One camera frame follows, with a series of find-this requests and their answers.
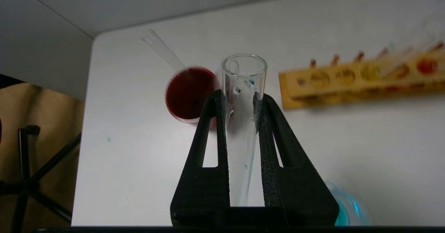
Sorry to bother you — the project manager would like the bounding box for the clear glass dish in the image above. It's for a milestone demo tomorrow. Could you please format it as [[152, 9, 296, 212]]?
[[325, 180, 371, 226]]

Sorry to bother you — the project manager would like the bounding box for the wooden test tube rack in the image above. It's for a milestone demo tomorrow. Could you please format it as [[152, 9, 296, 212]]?
[[278, 42, 445, 111]]

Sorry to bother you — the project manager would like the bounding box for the red pigment test tube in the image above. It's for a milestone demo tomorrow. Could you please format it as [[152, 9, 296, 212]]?
[[415, 14, 445, 77]]

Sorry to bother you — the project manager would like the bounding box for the deep yellow pigment test tube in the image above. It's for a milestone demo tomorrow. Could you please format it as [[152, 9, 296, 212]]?
[[360, 45, 418, 82]]

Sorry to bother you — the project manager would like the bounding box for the blue pigment test tube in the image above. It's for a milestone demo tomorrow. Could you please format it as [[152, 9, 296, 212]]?
[[222, 53, 268, 207]]

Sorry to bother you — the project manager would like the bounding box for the empty glass test tube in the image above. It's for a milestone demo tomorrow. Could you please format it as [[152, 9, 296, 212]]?
[[141, 30, 188, 72]]

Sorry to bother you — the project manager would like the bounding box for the black chair base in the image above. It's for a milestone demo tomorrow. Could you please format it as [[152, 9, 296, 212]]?
[[0, 124, 82, 233]]

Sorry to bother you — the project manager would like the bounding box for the dark red cup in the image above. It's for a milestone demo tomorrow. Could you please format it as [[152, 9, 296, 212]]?
[[165, 66, 221, 124]]

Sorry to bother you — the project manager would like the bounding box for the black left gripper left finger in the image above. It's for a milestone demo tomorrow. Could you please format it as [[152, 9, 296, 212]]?
[[170, 89, 232, 227]]

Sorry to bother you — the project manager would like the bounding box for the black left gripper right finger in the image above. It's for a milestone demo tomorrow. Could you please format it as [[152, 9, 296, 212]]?
[[256, 92, 339, 227]]

